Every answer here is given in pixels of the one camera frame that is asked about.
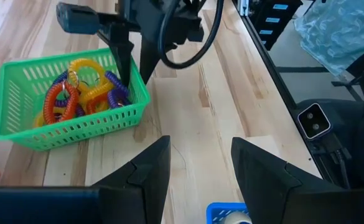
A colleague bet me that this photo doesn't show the white-rimmed table-level camera box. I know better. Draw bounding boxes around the white-rimmed table-level camera box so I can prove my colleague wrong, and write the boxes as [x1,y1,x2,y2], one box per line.
[297,102,332,140]

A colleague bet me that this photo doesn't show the pale leaf-print plastic sheet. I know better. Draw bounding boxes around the pale leaf-print plastic sheet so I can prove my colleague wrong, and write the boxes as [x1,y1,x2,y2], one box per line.
[293,0,364,77]

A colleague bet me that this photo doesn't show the black drawer cabinet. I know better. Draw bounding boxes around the black drawer cabinet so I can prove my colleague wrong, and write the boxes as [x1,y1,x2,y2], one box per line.
[250,0,304,51]

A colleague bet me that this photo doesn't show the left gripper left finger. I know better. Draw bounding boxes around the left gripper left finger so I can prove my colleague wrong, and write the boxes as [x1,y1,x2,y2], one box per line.
[0,135,172,224]

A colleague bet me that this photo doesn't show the yellow coil wrist keychain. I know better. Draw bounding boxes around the yellow coil wrist keychain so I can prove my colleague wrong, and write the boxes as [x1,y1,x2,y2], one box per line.
[33,107,67,129]
[67,58,110,93]
[78,81,114,106]

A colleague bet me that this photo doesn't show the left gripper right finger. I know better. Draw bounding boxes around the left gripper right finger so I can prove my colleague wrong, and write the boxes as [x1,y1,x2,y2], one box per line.
[230,136,364,224]

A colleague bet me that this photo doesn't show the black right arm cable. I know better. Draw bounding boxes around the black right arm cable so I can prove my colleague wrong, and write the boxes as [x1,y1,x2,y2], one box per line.
[157,0,225,70]

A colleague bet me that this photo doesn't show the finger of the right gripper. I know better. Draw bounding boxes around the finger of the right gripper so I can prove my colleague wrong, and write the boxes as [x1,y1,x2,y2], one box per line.
[56,2,139,87]
[139,30,178,85]

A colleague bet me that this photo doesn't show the green plastic basket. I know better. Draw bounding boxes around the green plastic basket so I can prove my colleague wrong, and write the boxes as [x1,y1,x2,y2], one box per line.
[0,48,151,152]

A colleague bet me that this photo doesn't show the blue plastic basket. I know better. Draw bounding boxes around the blue plastic basket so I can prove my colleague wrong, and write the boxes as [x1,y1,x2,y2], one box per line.
[205,202,251,224]

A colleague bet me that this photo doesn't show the silver aluminium post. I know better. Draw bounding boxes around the silver aluminium post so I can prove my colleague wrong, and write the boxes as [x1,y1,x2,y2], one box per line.
[236,0,251,17]

